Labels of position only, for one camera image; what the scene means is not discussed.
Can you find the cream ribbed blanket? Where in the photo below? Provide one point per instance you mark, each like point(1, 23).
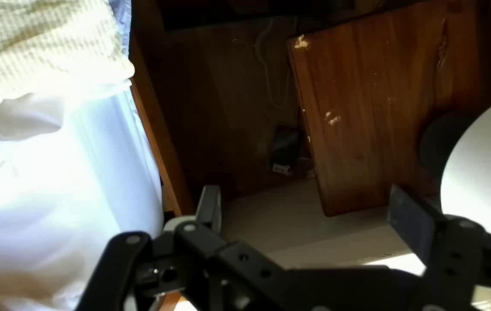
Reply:
point(38, 40)

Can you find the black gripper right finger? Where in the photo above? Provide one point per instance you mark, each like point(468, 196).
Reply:
point(463, 260)

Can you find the white lamp shade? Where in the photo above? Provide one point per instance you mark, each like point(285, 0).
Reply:
point(487, 166)

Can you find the brown wooden nightstand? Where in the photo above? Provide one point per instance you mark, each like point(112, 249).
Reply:
point(371, 104)

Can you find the white pillow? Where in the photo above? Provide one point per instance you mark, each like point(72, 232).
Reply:
point(55, 201)

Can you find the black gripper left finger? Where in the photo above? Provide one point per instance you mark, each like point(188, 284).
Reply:
point(141, 270)

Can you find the black plug adapter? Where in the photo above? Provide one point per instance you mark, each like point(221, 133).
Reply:
point(287, 151)

